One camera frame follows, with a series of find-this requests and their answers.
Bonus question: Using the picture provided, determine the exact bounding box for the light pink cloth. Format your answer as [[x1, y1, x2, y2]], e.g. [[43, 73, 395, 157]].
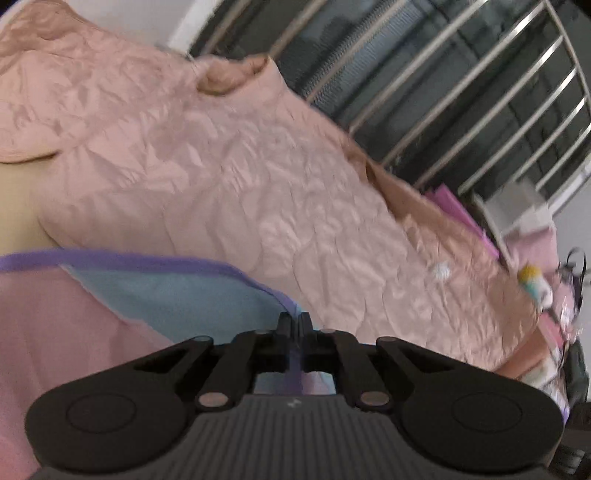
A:
[[502, 225, 575, 344]]

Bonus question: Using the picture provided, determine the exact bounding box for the black bag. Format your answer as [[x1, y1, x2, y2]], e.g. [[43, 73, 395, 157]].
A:
[[560, 337, 591, 418]]

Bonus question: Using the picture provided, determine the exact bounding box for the cream bed sheet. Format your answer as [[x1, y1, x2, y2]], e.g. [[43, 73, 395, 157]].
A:
[[0, 154, 54, 256]]

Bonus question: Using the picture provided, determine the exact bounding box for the pink blue purple-trimmed garment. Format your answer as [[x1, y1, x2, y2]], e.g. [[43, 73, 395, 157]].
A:
[[0, 248, 339, 480]]

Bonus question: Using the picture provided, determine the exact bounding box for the magenta cloth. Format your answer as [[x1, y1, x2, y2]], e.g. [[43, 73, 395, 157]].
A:
[[424, 182, 503, 260]]

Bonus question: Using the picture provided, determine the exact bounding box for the white box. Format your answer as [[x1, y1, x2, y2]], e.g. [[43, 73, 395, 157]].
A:
[[470, 179, 556, 237]]

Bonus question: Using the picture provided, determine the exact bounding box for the metal window grille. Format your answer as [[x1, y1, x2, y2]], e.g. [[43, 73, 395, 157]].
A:
[[188, 0, 591, 219]]

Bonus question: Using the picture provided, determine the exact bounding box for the pink quilted blanket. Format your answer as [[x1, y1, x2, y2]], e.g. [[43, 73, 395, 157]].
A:
[[0, 0, 542, 371]]

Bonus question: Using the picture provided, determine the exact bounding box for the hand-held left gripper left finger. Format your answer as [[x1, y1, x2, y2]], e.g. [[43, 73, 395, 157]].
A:
[[134, 312, 293, 411]]

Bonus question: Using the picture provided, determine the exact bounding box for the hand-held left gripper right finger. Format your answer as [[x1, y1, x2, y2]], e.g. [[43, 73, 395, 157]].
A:
[[298, 312, 458, 411]]

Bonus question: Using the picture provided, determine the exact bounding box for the colourful plush toy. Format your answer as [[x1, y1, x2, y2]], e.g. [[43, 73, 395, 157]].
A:
[[516, 263, 555, 309]]

